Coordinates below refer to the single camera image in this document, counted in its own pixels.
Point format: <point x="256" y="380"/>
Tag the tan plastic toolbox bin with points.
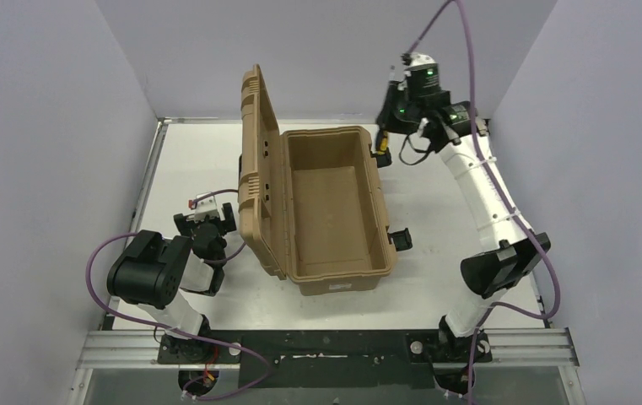
<point x="310" y="201"/>

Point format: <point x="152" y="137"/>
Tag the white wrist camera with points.
<point x="203" y="206"/>
<point x="417" y="61"/>

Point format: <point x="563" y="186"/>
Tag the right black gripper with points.
<point x="390" y="120"/>

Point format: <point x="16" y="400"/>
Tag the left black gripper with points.
<point x="203" y="225"/>

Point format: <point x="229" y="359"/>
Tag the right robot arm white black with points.
<point x="511" y="249"/>

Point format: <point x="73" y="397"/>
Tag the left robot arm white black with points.
<point x="154" y="272"/>

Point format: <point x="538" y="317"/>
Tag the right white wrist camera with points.
<point x="417" y="61"/>

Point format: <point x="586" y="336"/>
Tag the yellow black handled screwdriver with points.
<point x="381" y="142"/>

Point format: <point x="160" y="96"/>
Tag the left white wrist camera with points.
<point x="203" y="206"/>

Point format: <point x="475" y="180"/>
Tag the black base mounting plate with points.
<point x="315" y="358"/>

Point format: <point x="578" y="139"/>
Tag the aluminium frame rail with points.
<point x="137" y="349"/>

